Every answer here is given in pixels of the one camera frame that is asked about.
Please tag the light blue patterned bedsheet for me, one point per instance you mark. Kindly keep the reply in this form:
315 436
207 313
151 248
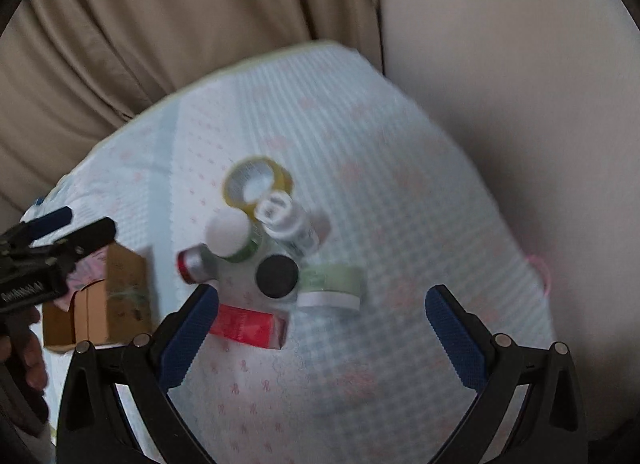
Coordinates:
392 196

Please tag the beige curtain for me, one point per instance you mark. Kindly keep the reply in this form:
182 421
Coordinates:
73 71

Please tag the red rectangular box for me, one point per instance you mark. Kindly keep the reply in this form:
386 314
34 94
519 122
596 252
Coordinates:
249 327

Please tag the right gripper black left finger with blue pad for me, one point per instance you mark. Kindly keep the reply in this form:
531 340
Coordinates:
93 426

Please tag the red silver can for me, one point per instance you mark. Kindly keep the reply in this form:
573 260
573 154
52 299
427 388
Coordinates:
197 264

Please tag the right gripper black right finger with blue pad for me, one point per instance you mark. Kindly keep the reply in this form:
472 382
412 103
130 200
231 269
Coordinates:
551 424

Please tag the person's hand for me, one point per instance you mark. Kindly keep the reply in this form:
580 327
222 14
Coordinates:
31 354

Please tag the brown cardboard box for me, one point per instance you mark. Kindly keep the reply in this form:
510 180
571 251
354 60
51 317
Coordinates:
107 302

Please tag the white lid green jar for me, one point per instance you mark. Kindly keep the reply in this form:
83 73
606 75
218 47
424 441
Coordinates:
233 236

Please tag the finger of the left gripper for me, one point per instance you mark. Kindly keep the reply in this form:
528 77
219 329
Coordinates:
80 243
47 221

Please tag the yellow packing tape roll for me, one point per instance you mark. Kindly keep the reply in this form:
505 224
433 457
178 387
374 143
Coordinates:
250 180

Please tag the white pump bottle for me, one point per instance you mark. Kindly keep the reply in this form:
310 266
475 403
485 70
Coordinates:
287 223

